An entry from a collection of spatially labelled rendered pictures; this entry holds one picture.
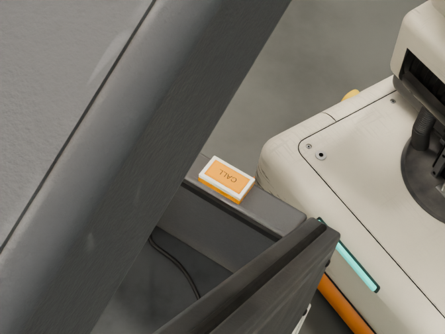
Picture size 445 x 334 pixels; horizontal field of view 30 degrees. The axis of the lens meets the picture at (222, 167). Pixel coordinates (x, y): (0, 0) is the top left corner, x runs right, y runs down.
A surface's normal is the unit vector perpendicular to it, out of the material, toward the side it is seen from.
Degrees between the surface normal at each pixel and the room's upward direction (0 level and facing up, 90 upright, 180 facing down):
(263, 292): 43
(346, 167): 0
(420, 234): 0
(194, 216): 90
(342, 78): 0
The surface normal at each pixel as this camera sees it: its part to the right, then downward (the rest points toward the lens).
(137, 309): 0.12, -0.57
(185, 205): -0.53, 0.66
